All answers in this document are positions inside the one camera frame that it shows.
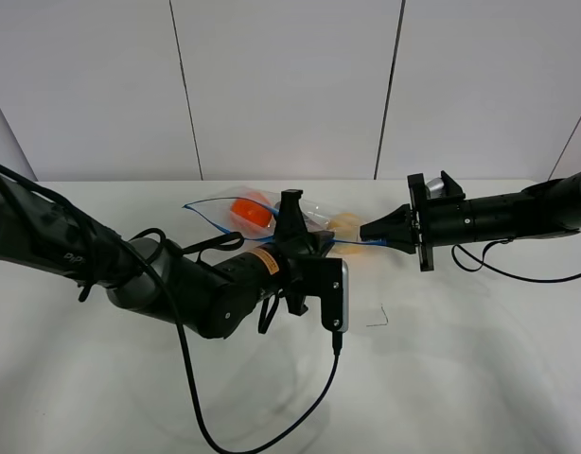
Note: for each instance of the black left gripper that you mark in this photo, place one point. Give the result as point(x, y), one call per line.
point(293, 240)

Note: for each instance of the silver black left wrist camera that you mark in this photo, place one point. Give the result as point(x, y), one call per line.
point(327, 279)

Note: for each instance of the clear zip bag blue seal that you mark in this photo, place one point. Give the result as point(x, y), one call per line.
point(215, 211)

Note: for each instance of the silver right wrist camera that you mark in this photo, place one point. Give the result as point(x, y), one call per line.
point(436, 188)

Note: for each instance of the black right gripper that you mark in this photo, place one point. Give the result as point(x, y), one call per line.
point(396, 228)

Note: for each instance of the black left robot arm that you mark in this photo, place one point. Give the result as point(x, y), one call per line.
point(209, 287)

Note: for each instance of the orange tomato toy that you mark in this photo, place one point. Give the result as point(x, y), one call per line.
point(250, 213)

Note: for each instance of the yellow pear toy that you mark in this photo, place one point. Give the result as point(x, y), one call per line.
point(346, 229)

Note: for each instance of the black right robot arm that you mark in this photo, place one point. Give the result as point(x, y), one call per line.
point(440, 214)

